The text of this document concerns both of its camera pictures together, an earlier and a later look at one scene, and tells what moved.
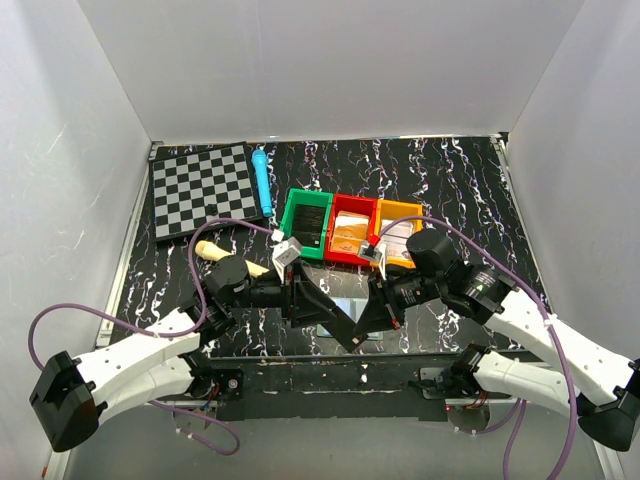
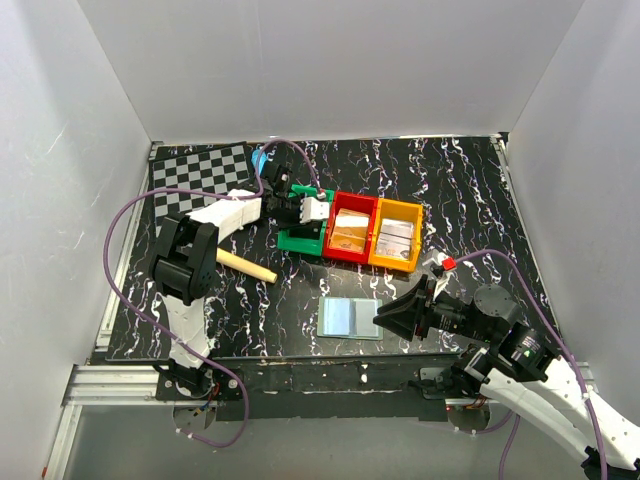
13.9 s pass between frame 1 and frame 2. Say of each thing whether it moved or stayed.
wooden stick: stayed
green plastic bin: stayed
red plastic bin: stayed
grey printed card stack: stayed
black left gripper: moved
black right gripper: moved
